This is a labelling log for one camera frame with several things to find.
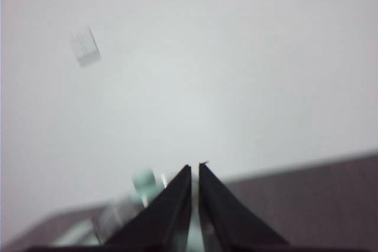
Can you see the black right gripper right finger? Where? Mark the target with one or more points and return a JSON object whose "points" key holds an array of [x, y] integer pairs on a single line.
{"points": [[224, 222]]}

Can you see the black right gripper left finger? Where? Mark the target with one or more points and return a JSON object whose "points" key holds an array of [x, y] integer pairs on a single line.
{"points": [[165, 222]]}

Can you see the glass lid with green knob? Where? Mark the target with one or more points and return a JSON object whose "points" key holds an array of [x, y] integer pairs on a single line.
{"points": [[144, 181]]}

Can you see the white wall socket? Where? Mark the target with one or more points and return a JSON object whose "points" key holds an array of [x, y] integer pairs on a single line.
{"points": [[85, 45]]}

